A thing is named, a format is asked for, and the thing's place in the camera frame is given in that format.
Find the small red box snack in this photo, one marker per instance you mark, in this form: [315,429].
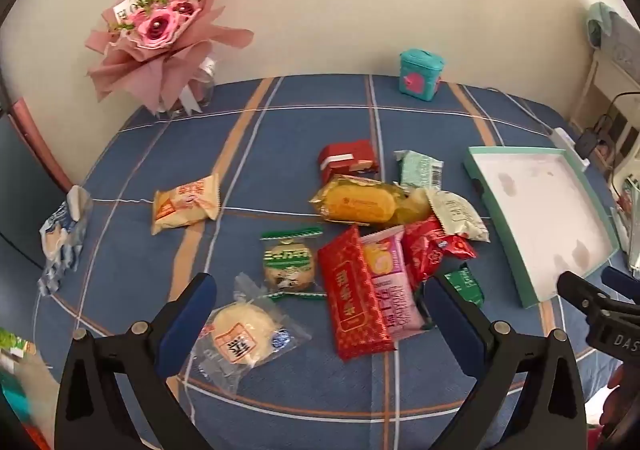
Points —
[347,158]

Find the pink flower bouquet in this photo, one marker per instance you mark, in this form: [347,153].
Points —
[152,48]

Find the yellow cake packet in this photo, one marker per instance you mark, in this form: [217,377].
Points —
[369,202]

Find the clear white bun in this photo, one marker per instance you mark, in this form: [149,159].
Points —
[250,331]

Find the green rimmed white tray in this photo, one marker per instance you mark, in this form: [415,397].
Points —
[547,216]

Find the pink swiss roll packet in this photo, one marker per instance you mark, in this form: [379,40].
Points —
[385,261]

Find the red nice snack packet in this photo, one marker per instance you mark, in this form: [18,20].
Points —
[425,244]

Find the white power strip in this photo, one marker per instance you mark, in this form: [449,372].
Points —
[562,140]

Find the black charger adapter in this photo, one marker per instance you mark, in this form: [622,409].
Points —
[586,143]

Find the blue white crumpled wrapper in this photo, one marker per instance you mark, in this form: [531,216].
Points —
[62,238]

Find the dark green snack packet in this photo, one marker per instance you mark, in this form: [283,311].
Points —
[466,285]

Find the long red snack packet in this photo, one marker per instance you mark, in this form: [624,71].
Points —
[357,321]

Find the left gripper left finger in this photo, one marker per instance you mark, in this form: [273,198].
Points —
[186,312]

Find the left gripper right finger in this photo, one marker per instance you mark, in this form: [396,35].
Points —
[550,412]

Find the blue plaid tablecloth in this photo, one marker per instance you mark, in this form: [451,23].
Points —
[262,138]

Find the person's hand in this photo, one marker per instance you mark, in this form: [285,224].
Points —
[621,390]

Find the mint green snack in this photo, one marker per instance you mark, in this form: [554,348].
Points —
[418,170]

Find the green white biscuit packet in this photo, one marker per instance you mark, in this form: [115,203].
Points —
[289,260]

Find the teal toy house box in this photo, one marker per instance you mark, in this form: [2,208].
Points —
[420,73]

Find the white shelf rack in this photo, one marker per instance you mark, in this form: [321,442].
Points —
[609,100]

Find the orange cream snack packet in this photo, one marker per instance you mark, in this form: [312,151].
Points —
[186,205]

